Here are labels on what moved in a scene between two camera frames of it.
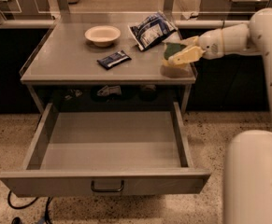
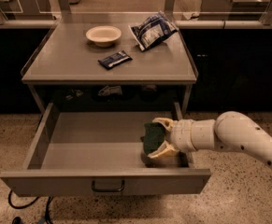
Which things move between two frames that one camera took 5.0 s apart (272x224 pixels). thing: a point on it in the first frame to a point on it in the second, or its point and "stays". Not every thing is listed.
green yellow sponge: [170, 48] to [153, 136]
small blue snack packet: [113, 60] stays
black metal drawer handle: [107, 189] stays
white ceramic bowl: [102, 35] stays
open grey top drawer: [107, 153] stays
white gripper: [210, 44] to [181, 135]
